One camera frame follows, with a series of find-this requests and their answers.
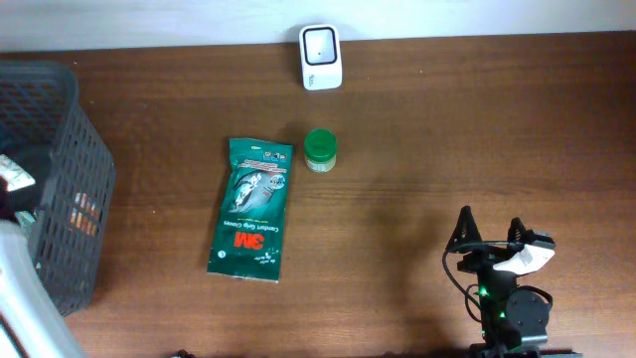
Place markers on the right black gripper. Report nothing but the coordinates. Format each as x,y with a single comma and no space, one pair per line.
472,233

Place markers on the green lid jar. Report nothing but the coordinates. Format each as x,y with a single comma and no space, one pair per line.
320,150

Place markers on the green 3M gloves package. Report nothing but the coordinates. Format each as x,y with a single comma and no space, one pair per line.
248,237

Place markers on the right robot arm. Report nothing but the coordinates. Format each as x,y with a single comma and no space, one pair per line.
513,317

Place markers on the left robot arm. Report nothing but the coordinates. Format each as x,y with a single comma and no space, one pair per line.
29,319

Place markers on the white barcode scanner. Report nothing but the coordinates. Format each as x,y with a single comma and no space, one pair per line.
321,57

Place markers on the grey plastic mesh basket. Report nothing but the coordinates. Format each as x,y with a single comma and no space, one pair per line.
47,134

